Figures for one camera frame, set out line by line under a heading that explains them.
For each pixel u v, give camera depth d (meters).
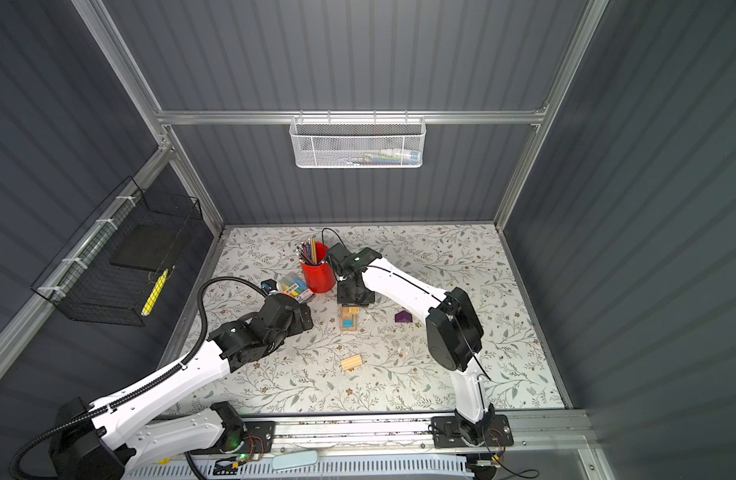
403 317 0.94
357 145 1.12
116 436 0.41
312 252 0.96
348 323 0.90
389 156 0.92
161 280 0.71
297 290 0.99
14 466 0.38
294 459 0.68
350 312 0.84
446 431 0.74
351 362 0.85
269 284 0.70
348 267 0.63
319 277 0.94
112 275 0.72
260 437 0.73
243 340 0.55
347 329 0.91
